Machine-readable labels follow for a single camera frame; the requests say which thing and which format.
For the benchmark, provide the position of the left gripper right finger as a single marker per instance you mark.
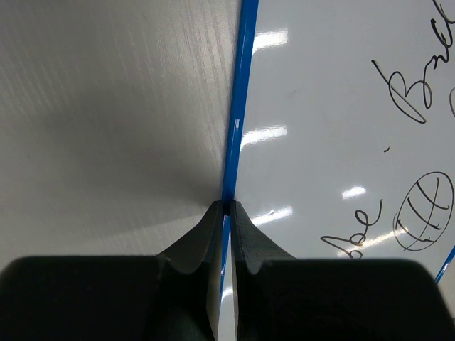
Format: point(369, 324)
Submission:
point(279, 297)

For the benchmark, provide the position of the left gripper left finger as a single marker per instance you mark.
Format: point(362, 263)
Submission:
point(173, 295)

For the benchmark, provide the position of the blue framed whiteboard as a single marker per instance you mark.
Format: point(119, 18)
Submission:
point(341, 138)

